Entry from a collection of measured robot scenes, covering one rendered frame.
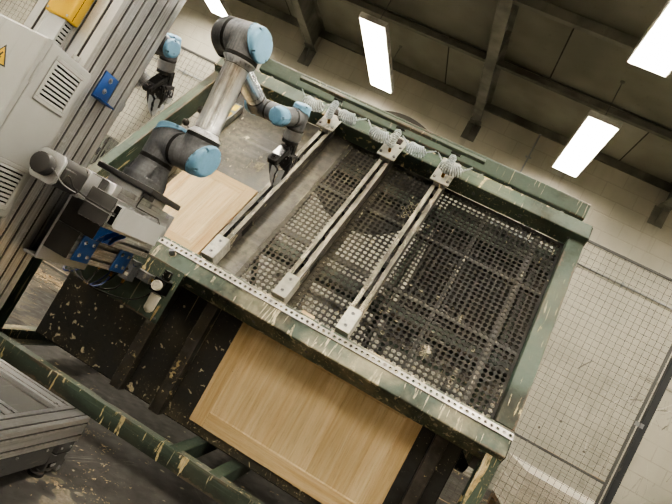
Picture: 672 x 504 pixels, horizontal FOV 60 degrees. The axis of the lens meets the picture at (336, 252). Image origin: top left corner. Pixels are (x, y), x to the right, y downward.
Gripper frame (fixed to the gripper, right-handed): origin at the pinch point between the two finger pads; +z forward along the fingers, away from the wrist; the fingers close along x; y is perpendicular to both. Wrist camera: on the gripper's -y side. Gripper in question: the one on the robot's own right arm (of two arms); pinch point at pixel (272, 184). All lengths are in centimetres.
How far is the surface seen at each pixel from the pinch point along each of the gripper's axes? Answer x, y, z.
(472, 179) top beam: -68, 82, -23
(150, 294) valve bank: 21, -34, 55
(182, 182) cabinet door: 50, 17, 26
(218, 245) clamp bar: 11.1, -7.5, 33.8
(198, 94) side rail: 83, 64, -4
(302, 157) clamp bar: 11, 53, -1
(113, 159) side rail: 84, 8, 29
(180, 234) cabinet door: 31, -5, 39
